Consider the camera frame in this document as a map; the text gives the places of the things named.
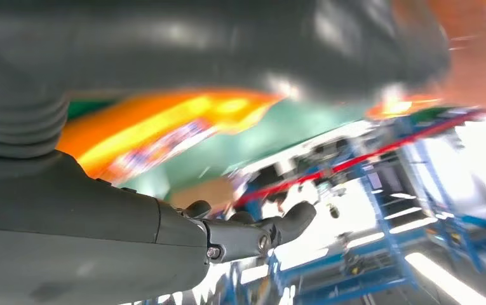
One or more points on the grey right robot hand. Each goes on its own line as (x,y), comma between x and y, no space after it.
(78,244)

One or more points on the brown cardboard box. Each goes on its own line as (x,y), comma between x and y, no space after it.
(205,193)

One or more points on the red bar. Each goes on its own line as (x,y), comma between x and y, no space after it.
(352,161)

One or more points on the blue metal frame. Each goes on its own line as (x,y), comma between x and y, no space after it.
(343,286)

